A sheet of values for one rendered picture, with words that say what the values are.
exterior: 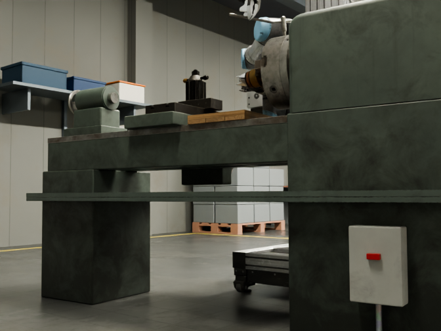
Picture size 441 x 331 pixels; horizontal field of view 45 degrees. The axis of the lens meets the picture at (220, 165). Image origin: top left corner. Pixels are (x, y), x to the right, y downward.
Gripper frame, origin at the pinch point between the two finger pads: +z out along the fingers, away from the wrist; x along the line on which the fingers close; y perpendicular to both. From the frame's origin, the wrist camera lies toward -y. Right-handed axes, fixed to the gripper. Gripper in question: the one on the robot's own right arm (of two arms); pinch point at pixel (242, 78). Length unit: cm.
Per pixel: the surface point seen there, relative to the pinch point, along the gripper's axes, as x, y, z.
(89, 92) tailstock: 4, 97, 3
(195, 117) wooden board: -18.5, 15.4, 14.8
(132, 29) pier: 167, 361, -311
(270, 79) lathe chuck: -5.2, -20.4, 11.5
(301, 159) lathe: -40, -38, 19
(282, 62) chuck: 1.1, -26.8, 12.5
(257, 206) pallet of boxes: -70, 255, -457
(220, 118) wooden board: -19.9, 2.4, 14.8
